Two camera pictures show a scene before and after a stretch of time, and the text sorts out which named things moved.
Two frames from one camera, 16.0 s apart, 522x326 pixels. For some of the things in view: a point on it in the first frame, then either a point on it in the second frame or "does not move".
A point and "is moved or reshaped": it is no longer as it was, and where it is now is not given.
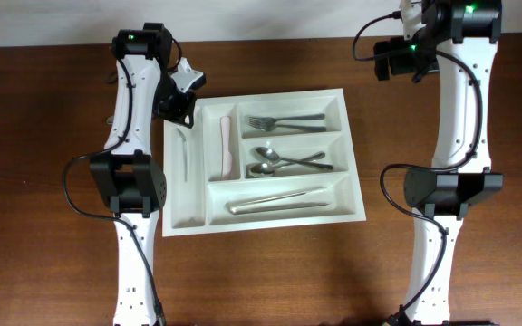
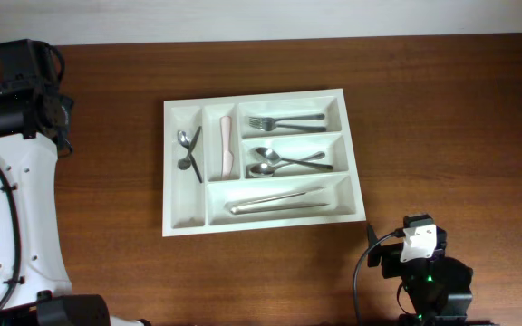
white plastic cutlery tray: (260, 161) does not move
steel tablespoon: (273, 156) does not move
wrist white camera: (411, 16) → (419, 243)
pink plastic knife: (227, 159) does not move
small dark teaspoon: (183, 138) is moved or reshaped
